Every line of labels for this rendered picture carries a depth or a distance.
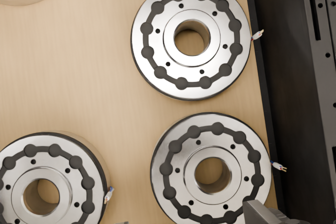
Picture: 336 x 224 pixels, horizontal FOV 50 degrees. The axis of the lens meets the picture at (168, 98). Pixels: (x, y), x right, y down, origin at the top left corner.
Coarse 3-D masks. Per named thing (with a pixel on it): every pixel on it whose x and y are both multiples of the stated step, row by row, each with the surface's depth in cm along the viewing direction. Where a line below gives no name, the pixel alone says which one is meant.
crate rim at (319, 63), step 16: (304, 0) 24; (320, 0) 24; (304, 16) 24; (320, 16) 24; (304, 32) 24; (320, 32) 24; (320, 48) 24; (320, 64) 24; (320, 80) 23; (320, 96) 23; (320, 112) 23; (320, 128) 24
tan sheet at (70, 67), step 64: (64, 0) 33; (128, 0) 33; (0, 64) 33; (64, 64) 33; (128, 64) 33; (0, 128) 33; (64, 128) 33; (128, 128) 33; (256, 128) 33; (128, 192) 33
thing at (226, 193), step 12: (192, 156) 29; (204, 156) 29; (216, 156) 30; (228, 156) 30; (192, 168) 29; (228, 168) 30; (240, 168) 30; (192, 180) 29; (228, 180) 30; (240, 180) 30; (192, 192) 29; (204, 192) 29; (216, 192) 30; (228, 192) 29; (216, 204) 30
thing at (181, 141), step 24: (192, 120) 30; (216, 120) 30; (168, 144) 30; (192, 144) 30; (216, 144) 30; (240, 144) 30; (168, 168) 30; (264, 168) 30; (168, 192) 30; (240, 192) 30; (264, 192) 30; (168, 216) 30; (192, 216) 30; (216, 216) 30; (240, 216) 30
